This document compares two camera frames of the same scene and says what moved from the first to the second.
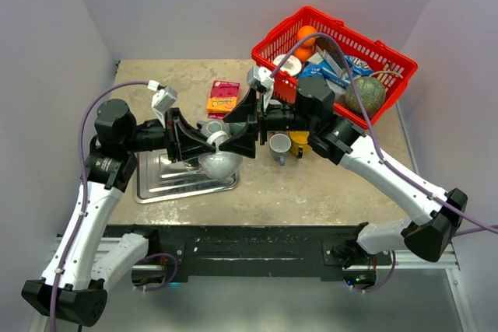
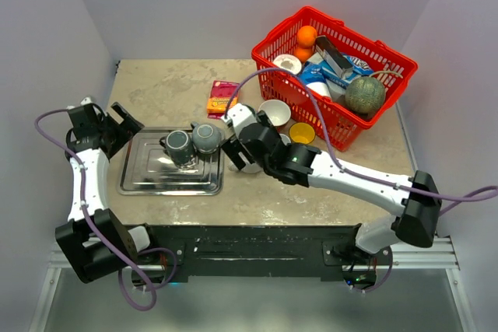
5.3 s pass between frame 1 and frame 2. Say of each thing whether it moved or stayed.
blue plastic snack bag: stayed
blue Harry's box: stayed
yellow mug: stayed
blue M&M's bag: stayed
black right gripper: moved
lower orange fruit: stayed
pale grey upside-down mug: moved
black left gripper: moved
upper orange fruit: stayed
